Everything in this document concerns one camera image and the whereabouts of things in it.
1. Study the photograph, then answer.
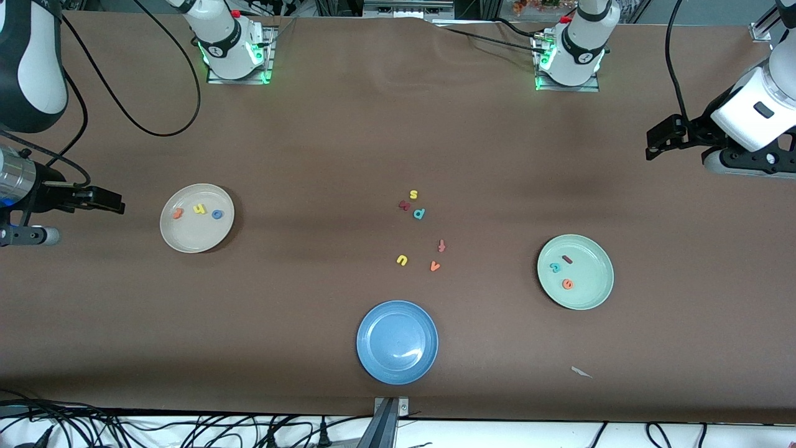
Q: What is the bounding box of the black looping arm cable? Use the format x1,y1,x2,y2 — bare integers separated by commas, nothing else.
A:
59,0,201,137

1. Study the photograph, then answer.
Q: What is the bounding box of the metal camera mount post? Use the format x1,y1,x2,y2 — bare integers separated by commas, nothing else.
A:
358,397,410,448

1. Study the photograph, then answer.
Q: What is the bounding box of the orange flower bunch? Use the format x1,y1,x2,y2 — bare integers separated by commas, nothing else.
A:
511,0,563,16

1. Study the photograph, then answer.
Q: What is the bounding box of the light green plate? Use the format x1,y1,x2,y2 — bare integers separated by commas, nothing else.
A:
537,234,615,311

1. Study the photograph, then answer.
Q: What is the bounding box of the blue plate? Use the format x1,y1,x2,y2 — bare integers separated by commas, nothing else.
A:
356,301,439,385

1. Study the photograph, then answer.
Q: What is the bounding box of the grey power strip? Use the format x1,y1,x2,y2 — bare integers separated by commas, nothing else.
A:
363,0,455,19

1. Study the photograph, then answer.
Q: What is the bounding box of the black table cable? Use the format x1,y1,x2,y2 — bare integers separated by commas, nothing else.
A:
435,25,547,54

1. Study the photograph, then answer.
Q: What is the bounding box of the aluminium frame rail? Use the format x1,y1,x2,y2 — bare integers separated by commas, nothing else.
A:
749,6,784,43

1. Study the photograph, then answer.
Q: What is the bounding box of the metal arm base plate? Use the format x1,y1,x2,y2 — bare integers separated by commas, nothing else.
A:
206,25,275,85
534,31,601,93

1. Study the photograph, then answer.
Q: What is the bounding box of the beige brown plate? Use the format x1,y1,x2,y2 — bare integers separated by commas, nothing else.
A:
160,183,236,254

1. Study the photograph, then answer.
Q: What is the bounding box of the large table cover sheet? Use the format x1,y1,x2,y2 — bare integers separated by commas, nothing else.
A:
0,12,796,425

